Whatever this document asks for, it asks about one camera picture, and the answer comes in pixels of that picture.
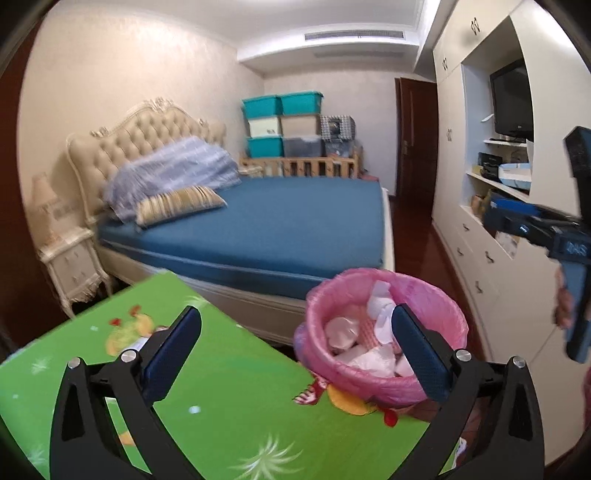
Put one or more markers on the white built-in wardrobe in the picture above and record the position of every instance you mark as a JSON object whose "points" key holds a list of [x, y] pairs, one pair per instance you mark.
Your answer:
{"points": [[452, 175]]}

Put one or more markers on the pink lined waste bin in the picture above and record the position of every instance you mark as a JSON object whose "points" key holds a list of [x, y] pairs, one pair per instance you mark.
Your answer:
{"points": [[323, 295]]}

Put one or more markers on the teal storage box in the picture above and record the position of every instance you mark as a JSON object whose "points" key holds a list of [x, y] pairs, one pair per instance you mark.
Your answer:
{"points": [[300, 103], [265, 146], [262, 107]]}

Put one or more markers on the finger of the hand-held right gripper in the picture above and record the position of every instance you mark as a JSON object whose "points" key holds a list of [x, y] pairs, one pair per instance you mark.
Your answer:
{"points": [[582, 161], [512, 217]]}

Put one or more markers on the white crumpled plastic bag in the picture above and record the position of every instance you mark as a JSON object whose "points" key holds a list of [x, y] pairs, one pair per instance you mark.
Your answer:
{"points": [[364, 360]]}

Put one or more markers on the striped pillow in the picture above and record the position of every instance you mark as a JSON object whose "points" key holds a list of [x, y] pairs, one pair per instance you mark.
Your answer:
{"points": [[180, 205]]}

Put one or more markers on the grey beige storage box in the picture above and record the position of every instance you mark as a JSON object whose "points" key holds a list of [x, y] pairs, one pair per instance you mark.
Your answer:
{"points": [[300, 124]]}

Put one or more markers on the beige tufted headboard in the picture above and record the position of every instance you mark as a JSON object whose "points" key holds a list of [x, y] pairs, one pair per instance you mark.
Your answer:
{"points": [[129, 134]]}

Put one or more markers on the black television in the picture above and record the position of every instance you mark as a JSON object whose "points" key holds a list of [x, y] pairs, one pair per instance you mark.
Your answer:
{"points": [[512, 99]]}

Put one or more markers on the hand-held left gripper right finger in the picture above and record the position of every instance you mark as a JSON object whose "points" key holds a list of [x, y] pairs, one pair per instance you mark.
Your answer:
{"points": [[422, 356]]}

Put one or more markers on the clear grey storage box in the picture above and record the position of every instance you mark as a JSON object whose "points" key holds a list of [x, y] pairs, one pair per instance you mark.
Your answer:
{"points": [[302, 146]]}

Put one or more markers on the white paper cup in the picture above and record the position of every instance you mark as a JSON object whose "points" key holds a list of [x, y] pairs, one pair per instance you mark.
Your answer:
{"points": [[341, 334]]}

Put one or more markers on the cream nightstand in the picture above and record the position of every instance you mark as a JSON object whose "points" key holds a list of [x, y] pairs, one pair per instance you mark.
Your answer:
{"points": [[74, 267]]}

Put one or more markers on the beige table lamp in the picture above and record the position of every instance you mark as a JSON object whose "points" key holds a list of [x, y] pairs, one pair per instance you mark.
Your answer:
{"points": [[46, 203]]}

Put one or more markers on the bed with blue sheet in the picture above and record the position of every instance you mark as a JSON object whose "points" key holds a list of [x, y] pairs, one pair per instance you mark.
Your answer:
{"points": [[277, 230]]}

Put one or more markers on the person's right hand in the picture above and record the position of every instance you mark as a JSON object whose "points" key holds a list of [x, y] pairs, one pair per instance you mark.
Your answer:
{"points": [[563, 300]]}

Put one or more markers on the white storage box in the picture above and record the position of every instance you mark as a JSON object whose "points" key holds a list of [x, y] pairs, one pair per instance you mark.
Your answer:
{"points": [[264, 126]]}

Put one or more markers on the dark wooden door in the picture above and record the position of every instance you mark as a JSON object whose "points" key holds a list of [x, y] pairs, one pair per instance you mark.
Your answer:
{"points": [[415, 147]]}

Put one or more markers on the green printed tablecloth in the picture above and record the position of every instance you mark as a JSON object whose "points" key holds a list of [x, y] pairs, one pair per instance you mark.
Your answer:
{"points": [[231, 392]]}

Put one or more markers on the white foam block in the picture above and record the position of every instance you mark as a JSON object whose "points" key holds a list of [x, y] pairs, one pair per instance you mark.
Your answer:
{"points": [[382, 309]]}

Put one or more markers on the air conditioner vent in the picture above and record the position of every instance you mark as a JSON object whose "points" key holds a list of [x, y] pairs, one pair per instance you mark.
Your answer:
{"points": [[353, 35]]}

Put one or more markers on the lilac patterned quilt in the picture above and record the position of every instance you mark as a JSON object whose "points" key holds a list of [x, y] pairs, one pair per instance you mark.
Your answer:
{"points": [[175, 170]]}

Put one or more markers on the black white checkered bag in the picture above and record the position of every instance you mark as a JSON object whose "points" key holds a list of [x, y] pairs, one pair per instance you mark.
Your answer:
{"points": [[338, 128]]}

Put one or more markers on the wooden crib rail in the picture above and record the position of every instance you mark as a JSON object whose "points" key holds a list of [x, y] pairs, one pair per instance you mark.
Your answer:
{"points": [[300, 167]]}

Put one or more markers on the white blue box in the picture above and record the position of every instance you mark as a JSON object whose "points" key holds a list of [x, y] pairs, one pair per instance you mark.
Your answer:
{"points": [[515, 175]]}

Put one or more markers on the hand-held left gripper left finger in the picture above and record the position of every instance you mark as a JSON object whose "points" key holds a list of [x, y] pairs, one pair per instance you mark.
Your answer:
{"points": [[171, 351]]}

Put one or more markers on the black box on shelf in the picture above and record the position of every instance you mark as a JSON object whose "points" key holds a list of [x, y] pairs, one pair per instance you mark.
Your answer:
{"points": [[489, 164]]}

